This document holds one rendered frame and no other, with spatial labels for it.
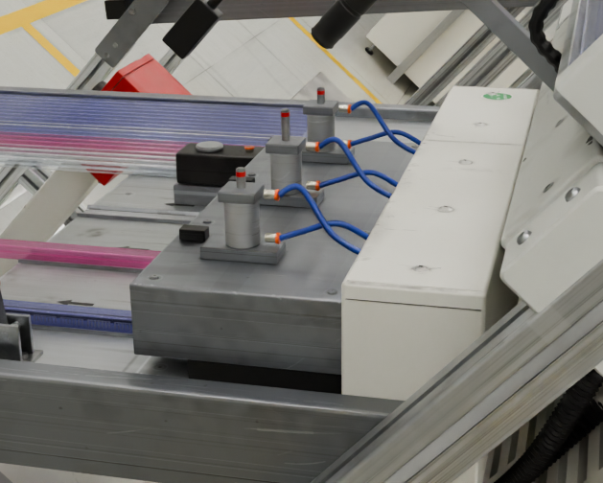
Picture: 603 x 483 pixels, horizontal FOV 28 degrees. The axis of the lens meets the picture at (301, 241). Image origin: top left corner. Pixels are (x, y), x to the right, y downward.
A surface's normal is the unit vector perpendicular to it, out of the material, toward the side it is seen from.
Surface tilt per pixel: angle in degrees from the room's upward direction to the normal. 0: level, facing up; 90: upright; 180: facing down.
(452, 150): 42
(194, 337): 90
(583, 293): 90
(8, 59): 0
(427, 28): 90
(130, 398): 90
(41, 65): 0
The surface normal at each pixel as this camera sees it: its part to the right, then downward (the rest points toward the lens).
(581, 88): -0.24, 0.34
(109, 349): -0.01, -0.94
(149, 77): 0.65, -0.64
